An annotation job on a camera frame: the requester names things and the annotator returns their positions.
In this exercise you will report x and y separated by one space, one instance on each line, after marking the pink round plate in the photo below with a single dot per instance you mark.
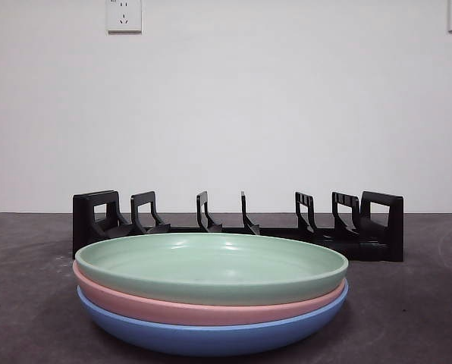
173 312

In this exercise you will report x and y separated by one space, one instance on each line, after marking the green round plate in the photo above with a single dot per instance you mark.
211 265

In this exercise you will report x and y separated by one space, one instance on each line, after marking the black plastic dish rack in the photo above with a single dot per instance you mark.
393 246

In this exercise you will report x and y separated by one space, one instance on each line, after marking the blue round plate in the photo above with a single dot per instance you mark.
211 341

